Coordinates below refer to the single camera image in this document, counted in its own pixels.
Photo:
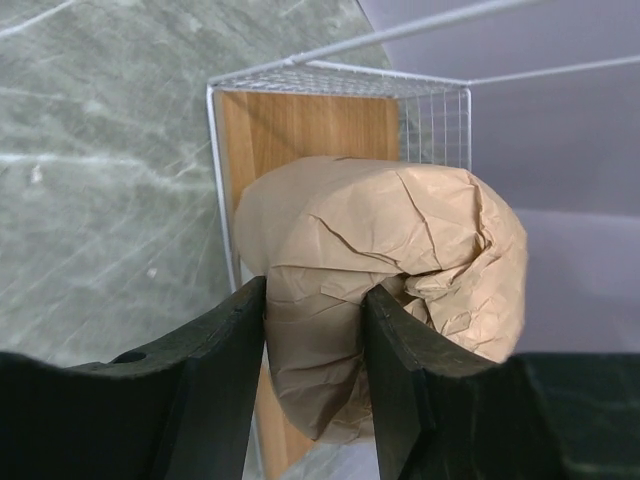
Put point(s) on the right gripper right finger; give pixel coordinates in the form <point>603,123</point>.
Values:
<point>442,412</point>

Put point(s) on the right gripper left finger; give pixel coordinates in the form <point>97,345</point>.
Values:
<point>179,407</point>

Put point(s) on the brown roll with bear print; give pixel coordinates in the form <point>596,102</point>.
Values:
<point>323,231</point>

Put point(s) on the bottom wooden shelf board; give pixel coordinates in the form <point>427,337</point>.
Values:
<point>254,133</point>

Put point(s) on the white wire shelf rack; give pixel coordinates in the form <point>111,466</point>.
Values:
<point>540,101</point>

